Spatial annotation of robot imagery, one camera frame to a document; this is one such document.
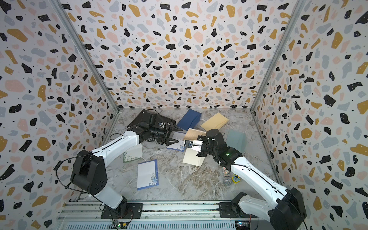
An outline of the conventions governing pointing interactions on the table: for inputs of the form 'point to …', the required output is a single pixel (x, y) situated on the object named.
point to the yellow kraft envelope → (215, 122)
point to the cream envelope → (190, 157)
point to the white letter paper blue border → (147, 174)
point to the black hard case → (152, 126)
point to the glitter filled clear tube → (227, 178)
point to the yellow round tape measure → (235, 178)
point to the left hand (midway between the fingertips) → (181, 134)
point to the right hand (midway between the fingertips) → (193, 140)
